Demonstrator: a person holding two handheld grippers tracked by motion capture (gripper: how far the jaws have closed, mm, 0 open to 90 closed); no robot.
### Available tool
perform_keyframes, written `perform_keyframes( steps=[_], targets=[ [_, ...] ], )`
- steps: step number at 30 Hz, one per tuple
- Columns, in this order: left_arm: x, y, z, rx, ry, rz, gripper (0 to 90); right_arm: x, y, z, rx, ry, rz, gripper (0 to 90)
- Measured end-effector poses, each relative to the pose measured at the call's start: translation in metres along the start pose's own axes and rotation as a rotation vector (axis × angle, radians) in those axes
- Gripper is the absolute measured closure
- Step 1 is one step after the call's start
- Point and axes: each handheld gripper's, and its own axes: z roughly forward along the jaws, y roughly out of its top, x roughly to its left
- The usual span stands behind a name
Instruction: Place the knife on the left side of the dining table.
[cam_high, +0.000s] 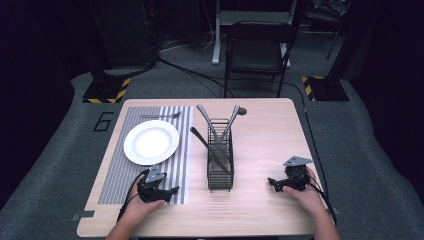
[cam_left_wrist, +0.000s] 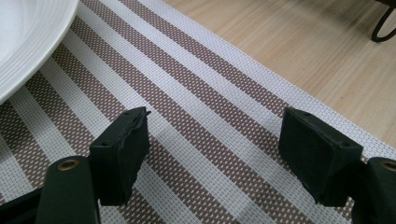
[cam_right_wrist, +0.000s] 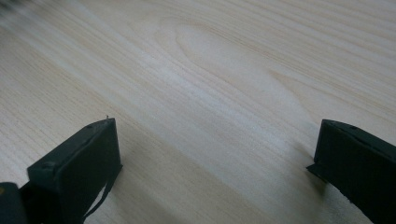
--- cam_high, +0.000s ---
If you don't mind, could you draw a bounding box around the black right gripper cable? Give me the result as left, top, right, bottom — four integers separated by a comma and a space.
287, 169, 338, 227

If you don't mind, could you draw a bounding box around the grey-handled utensil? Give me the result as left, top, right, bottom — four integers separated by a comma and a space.
196, 103, 220, 144
218, 104, 241, 144

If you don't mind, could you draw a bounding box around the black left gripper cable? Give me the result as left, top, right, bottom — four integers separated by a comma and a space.
116, 168, 151, 223

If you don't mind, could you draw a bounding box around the grey tape strip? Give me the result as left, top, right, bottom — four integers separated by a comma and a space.
71, 210, 96, 222

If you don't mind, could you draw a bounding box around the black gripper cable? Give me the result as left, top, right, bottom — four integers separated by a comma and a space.
287, 169, 338, 227
116, 168, 151, 223

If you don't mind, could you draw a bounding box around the grey striped placemat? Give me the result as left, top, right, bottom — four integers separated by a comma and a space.
97, 105, 195, 205

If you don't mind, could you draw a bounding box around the person's right hand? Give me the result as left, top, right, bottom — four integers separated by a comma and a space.
282, 165, 327, 218

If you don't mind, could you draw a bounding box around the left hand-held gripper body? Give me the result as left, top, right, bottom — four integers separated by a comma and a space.
137, 165, 168, 204

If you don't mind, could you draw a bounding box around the silver fork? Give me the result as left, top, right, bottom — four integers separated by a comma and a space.
139, 111, 183, 121

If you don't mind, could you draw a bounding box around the black folding chair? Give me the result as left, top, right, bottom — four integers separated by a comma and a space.
223, 20, 298, 99

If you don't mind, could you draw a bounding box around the white round plate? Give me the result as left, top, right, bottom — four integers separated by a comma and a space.
123, 119, 180, 167

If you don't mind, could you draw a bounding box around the person's left hand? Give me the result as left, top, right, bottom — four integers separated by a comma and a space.
123, 181, 167, 223

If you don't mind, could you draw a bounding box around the black stand with striped base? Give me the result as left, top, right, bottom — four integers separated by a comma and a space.
301, 0, 371, 102
81, 0, 132, 104

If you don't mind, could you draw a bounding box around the black wire cutlery holder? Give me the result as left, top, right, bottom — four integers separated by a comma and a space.
206, 118, 235, 193

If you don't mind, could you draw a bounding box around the black-handled knife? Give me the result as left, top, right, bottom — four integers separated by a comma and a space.
189, 126, 232, 176

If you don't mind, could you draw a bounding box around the light wooden table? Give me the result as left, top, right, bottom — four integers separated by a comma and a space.
76, 97, 329, 238

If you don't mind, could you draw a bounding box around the white desk frame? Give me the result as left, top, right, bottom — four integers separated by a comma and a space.
211, 0, 298, 66

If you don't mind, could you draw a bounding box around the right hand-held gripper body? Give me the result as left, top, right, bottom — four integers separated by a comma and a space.
282, 155, 315, 193

